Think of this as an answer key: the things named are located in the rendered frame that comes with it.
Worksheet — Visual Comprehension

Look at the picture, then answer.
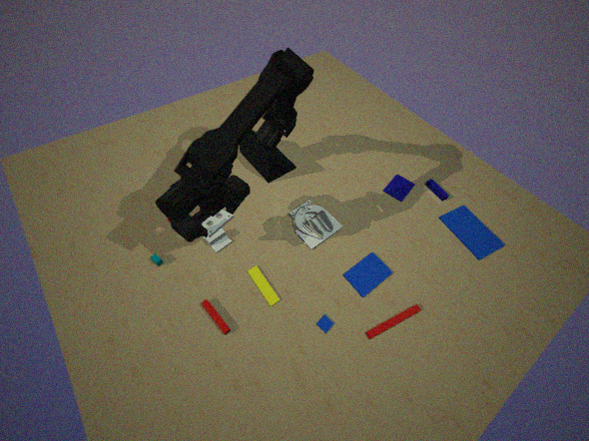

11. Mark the yellow flat bar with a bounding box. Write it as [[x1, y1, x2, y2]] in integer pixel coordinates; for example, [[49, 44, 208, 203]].
[[248, 266, 280, 306]]

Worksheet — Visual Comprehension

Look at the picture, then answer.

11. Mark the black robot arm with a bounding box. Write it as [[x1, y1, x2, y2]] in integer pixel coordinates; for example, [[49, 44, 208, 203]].
[[155, 48, 313, 222]]

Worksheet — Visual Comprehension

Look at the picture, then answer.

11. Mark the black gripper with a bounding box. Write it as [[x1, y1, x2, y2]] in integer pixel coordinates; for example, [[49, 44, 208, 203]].
[[170, 175, 251, 241]]

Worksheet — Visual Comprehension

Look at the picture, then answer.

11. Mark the small blue square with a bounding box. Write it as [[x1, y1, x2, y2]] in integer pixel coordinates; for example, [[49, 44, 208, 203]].
[[316, 314, 333, 333]]

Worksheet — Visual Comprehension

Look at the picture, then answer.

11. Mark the blue flat rectangular plate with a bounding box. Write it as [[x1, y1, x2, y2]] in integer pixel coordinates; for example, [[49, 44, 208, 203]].
[[439, 206, 505, 260]]

